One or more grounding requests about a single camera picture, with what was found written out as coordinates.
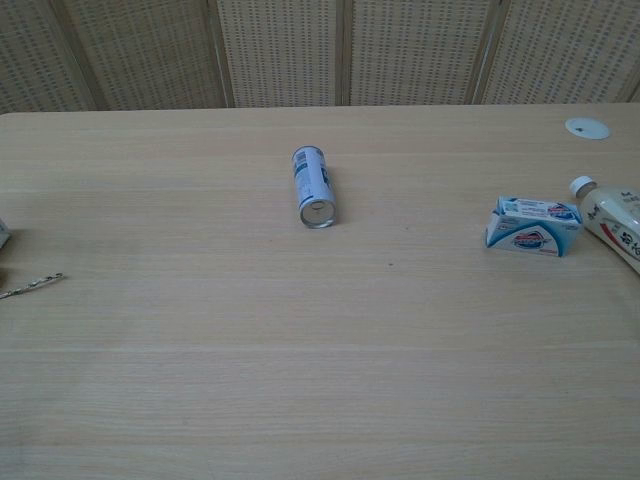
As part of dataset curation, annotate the white blue drink can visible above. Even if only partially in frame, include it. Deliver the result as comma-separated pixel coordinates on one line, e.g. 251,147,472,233
291,145,336,231

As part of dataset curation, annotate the woven rattan folding screen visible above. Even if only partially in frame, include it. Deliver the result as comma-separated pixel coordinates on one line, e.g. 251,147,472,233
0,0,640,116

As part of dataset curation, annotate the white blue soap box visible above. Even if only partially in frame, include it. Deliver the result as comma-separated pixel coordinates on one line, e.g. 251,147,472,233
483,195,584,259

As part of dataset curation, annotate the cream plastic drink bottle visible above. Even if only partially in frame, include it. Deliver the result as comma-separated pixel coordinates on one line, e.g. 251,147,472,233
568,175,640,276

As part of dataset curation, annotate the twisted metal drill bit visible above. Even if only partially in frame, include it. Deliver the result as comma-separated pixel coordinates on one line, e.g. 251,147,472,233
0,272,64,301

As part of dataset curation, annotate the white round cable grommet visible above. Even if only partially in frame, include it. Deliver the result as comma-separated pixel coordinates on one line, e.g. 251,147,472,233
564,117,612,141

